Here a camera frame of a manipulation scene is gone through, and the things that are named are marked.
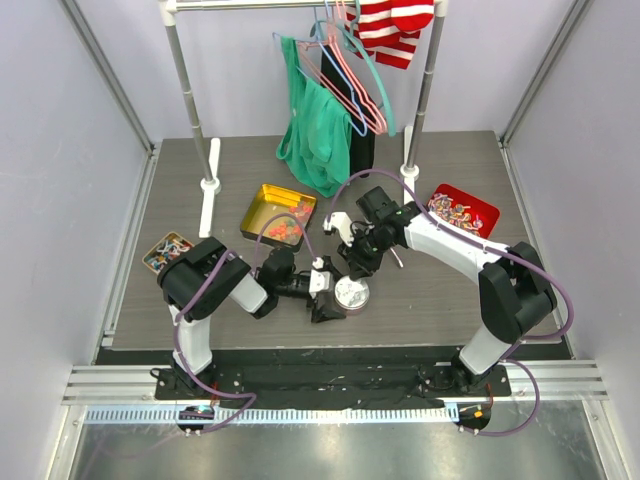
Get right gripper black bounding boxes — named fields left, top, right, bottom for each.
left=338, top=228, right=396, bottom=281

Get white jar lid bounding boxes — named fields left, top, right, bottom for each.
left=334, top=276, right=370, bottom=303

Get silver metal scoop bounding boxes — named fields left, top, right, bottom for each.
left=390, top=248, right=404, bottom=269

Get gold tin star candies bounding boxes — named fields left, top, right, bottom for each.
left=240, top=184, right=317, bottom=252

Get clear plastic jar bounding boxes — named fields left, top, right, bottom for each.
left=336, top=300, right=368, bottom=316

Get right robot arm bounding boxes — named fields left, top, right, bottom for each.
left=323, top=187, right=557, bottom=395

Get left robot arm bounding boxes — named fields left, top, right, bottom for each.
left=152, top=238, right=346, bottom=399

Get white rack foot right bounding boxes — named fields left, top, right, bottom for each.
left=399, top=126, right=419, bottom=203

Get white rack foot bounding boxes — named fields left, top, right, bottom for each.
left=199, top=138, right=221, bottom=239
left=399, top=126, right=419, bottom=203

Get red box swirl lollipops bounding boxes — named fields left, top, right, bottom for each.
left=427, top=183, right=500, bottom=239

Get blue clothes hanger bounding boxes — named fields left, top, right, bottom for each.
left=295, top=4, right=375, bottom=136

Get green t-shirt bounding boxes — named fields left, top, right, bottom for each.
left=276, top=37, right=352, bottom=198

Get gold tin lollipops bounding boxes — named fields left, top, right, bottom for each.
left=142, top=232, right=194, bottom=275

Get white rack foot left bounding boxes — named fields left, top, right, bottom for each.
left=199, top=138, right=221, bottom=239

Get black hanging garment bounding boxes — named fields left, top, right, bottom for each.
left=321, top=46, right=376, bottom=175

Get teal clothes hanger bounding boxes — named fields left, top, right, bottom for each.
left=309, top=0, right=398, bottom=138

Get red white striped shirt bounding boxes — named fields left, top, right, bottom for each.
left=346, top=0, right=435, bottom=70

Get pink clothes hanger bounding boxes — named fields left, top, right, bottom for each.
left=297, top=0, right=389, bottom=135

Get silver rack pole right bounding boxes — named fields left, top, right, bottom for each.
left=404, top=0, right=449, bottom=176

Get silver rack pole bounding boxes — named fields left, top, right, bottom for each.
left=404, top=0, right=449, bottom=176
left=158, top=1, right=213, bottom=182

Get silver rack pole left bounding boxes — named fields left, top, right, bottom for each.
left=158, top=1, right=213, bottom=182

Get rack top bar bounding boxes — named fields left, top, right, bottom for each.
left=159, top=0, right=449, bottom=14

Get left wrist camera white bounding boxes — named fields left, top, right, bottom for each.
left=308, top=256, right=333, bottom=298

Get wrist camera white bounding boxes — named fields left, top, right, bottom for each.
left=308, top=256, right=333, bottom=298
left=323, top=212, right=354, bottom=247

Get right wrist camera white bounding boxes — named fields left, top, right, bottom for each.
left=323, top=212, right=354, bottom=247

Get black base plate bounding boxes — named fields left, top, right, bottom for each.
left=151, top=346, right=511, bottom=409

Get white slotted cable duct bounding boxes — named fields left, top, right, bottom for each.
left=84, top=403, right=459, bottom=426

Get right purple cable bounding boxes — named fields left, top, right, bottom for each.
left=324, top=168, right=576, bottom=436

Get aluminium frame post left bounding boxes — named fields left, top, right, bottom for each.
left=59, top=0, right=154, bottom=155

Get aluminium frame post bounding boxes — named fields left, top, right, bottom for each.
left=499, top=0, right=593, bottom=149
left=59, top=0, right=154, bottom=155

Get aluminium frame post right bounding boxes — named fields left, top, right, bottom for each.
left=499, top=0, right=593, bottom=149

